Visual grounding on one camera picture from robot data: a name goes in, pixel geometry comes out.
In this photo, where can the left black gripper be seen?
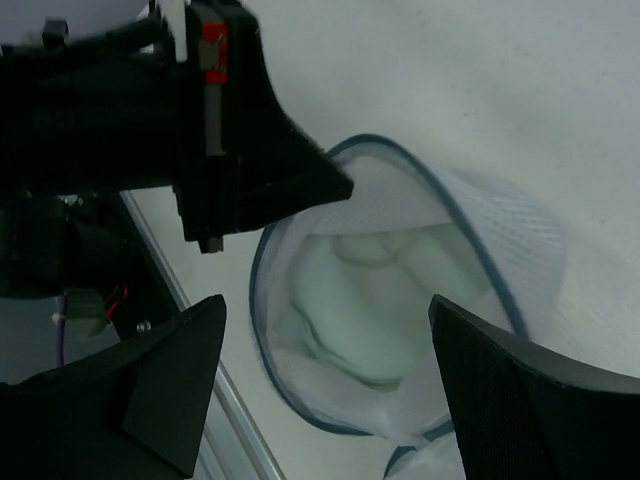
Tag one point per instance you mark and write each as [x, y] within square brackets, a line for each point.
[115, 110]

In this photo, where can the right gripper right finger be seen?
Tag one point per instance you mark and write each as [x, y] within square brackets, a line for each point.
[521, 411]

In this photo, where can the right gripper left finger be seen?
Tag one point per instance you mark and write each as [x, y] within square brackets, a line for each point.
[68, 423]

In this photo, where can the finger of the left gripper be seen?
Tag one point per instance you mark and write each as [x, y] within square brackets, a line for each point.
[256, 165]

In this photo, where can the white mesh laundry bag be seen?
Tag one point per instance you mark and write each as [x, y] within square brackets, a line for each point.
[519, 243]

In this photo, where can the pale green bra pad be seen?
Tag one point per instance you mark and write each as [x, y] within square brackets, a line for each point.
[365, 298]

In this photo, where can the aluminium front rail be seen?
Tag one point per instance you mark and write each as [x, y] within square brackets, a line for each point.
[185, 405]

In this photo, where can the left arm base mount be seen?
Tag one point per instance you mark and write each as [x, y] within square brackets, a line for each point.
[91, 256]

